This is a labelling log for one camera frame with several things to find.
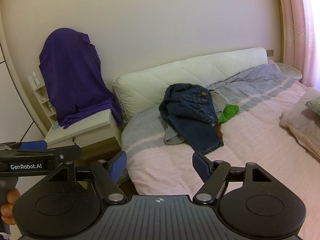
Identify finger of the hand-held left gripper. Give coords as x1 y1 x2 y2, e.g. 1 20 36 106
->
0 141 48 153
0 144 82 164

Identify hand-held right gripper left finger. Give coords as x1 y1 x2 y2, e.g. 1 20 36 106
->
47 151 128 205

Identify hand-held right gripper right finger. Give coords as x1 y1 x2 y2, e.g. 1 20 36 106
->
192 151 273 205

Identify blue denim jeans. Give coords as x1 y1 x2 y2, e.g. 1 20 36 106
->
158 83 225 155

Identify person's left hand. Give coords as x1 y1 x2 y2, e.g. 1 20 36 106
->
0 189 20 227

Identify cream nightstand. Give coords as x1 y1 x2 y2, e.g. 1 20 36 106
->
44 109 123 164

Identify brown garment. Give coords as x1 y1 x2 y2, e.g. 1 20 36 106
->
214 124 225 146

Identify cream shelf organiser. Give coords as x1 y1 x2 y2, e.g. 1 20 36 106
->
27 67 59 130

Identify white wardrobe door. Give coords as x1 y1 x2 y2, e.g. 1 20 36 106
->
0 12 48 144

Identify green knitted garment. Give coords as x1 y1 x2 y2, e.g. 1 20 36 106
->
218 104 240 124

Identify beige grey garment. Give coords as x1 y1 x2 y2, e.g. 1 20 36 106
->
209 90 227 122

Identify purple shirt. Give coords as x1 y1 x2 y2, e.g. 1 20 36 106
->
39 27 124 130

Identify white quilted headboard cushion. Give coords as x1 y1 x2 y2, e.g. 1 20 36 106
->
112 47 268 124

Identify folded pink blanket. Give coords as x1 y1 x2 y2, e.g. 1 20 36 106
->
279 87 320 163

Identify green pillow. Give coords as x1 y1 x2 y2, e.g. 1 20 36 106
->
305 99 320 117

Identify round white side table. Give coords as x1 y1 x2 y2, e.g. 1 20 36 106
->
275 62 303 80

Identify pink curtain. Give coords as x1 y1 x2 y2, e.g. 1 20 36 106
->
275 0 320 90

